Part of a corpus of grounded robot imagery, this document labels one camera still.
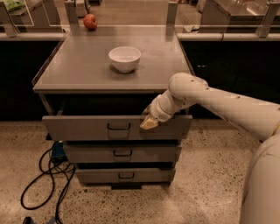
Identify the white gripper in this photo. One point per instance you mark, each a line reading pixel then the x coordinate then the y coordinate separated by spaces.
pixel 157 111

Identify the grey top drawer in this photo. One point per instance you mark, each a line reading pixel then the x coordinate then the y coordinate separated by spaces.
pixel 113 127

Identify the grey drawer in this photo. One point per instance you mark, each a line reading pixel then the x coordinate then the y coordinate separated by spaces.
pixel 113 127
pixel 122 154
pixel 133 175

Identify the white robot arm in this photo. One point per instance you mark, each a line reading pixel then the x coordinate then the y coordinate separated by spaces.
pixel 260 202

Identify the grey drawer cabinet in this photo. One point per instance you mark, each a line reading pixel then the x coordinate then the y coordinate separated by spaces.
pixel 81 81

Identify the grey middle drawer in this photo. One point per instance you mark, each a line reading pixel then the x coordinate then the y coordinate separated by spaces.
pixel 122 154

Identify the grey bottom drawer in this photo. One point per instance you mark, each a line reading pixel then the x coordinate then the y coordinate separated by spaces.
pixel 133 175

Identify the white ceramic bowl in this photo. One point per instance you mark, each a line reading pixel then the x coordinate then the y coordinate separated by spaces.
pixel 125 58

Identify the blue power box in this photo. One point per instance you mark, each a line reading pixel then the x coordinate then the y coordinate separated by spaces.
pixel 57 152

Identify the red apple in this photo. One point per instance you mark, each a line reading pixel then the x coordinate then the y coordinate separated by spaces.
pixel 90 21

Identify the steel counter background right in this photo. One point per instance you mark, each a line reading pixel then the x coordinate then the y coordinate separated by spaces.
pixel 232 16

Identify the green bag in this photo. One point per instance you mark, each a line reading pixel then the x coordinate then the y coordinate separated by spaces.
pixel 13 5

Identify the metal post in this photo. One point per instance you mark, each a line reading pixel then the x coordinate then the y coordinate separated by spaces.
pixel 264 28
pixel 171 13
pixel 10 29
pixel 71 12

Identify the far right metal post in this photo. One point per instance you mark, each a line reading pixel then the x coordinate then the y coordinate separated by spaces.
pixel 264 28

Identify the white horizontal rail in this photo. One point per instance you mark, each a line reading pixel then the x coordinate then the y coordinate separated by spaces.
pixel 180 36

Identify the far left metal post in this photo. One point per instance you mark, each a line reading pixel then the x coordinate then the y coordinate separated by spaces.
pixel 10 29

